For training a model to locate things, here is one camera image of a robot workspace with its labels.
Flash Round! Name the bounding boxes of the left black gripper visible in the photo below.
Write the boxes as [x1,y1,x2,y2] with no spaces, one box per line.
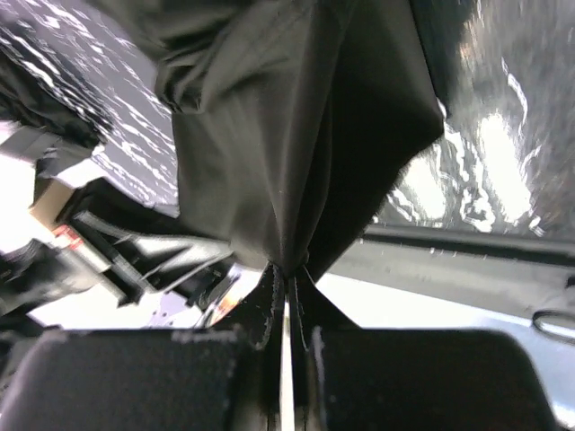
[1,179,233,310]

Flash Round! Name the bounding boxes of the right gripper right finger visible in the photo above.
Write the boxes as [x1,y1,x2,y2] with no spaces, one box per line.
[287,269,559,430]

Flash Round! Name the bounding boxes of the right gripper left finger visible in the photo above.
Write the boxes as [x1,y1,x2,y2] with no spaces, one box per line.
[1,266,284,430]

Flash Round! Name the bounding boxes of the black graphic t shirt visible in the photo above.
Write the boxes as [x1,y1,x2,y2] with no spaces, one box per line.
[93,1,443,278]

